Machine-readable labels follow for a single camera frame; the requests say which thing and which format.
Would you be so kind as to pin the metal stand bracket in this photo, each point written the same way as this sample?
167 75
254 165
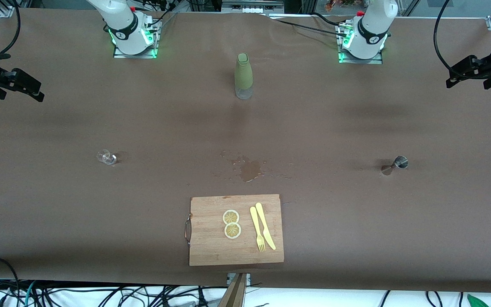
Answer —
230 278

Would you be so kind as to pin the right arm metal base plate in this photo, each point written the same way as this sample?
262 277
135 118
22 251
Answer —
143 55

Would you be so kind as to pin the green plastic object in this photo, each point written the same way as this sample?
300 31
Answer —
478 302

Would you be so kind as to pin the yellow plastic fork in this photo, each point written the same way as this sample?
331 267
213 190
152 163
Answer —
255 224

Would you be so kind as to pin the green sleeved glass bottle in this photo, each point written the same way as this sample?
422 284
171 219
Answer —
244 72

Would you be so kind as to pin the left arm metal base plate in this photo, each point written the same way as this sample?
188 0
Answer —
375 61

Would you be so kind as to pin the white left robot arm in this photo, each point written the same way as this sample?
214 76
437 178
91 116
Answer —
373 25

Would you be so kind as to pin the steel double jigger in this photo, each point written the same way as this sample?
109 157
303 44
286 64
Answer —
394 165

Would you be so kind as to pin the wooden cutting board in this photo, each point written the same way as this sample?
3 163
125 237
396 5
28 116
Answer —
211 247

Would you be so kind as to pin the yellow plastic knife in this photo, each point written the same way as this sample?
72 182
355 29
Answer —
264 224

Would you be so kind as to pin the small clear glass cup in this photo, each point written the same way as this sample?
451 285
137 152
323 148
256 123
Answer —
107 157

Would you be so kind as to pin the wooden camera stand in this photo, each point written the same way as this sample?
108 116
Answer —
235 294

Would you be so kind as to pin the lemon slice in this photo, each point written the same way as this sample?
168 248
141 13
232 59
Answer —
232 230
231 217

